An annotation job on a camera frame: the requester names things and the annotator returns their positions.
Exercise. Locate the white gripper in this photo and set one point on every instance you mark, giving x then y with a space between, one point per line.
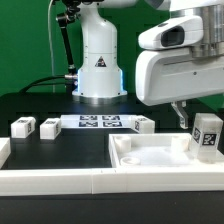
174 75

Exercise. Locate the white square table top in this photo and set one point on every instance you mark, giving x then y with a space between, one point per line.
152 150

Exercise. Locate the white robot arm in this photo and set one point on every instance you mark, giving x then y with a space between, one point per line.
100 78

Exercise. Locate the white U-shaped obstacle fence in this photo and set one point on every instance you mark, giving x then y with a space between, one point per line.
208 177

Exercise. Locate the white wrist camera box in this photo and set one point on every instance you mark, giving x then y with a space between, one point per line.
173 33

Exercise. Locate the white marker base plate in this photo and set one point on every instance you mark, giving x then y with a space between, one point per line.
95 121

